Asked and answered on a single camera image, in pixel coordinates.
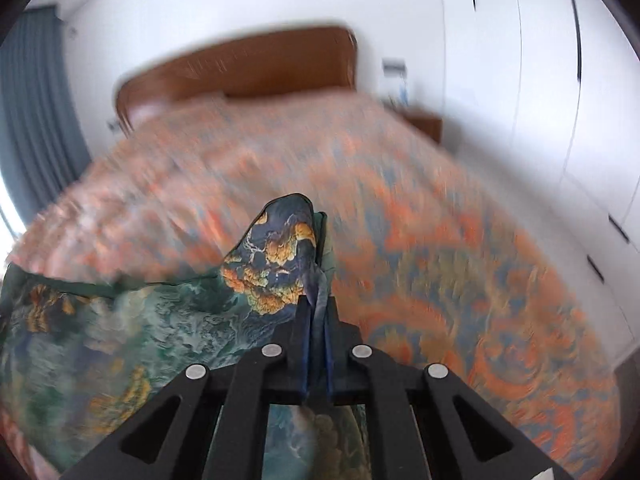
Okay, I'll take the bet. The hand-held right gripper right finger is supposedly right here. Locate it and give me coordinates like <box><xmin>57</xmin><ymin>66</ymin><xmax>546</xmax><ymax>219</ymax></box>
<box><xmin>324</xmin><ymin>296</ymin><xmax>576</xmax><ymax>480</ymax></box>

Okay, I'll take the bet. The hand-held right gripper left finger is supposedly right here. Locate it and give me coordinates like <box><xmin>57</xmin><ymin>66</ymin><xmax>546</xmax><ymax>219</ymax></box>
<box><xmin>60</xmin><ymin>296</ymin><xmax>313</xmax><ymax>480</ymax></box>

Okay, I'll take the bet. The green patterned padded jacket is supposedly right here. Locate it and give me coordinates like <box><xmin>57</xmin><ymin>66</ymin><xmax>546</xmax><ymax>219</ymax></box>
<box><xmin>0</xmin><ymin>192</ymin><xmax>373</xmax><ymax>480</ymax></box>

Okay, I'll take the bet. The orange floral quilt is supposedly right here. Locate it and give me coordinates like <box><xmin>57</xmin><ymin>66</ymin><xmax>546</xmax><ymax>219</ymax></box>
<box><xmin>7</xmin><ymin>95</ymin><xmax>621</xmax><ymax>480</ymax></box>

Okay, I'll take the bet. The wooden nightstand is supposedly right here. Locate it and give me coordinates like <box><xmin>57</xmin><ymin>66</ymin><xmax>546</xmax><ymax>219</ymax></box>
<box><xmin>400</xmin><ymin>110</ymin><xmax>444</xmax><ymax>146</ymax></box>

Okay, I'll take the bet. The wooden headboard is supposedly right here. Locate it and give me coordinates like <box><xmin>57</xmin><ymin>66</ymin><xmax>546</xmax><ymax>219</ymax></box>
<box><xmin>115</xmin><ymin>26</ymin><xmax>358</xmax><ymax>136</ymax></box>

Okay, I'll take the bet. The white wardrobe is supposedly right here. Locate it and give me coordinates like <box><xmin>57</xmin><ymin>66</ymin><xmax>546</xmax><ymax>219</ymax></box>
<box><xmin>435</xmin><ymin>0</ymin><xmax>640</xmax><ymax>361</ymax></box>

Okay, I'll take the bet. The grey blue curtain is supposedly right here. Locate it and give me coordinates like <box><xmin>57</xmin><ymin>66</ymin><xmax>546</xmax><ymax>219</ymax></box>
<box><xmin>0</xmin><ymin>5</ymin><xmax>91</xmax><ymax>226</ymax></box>

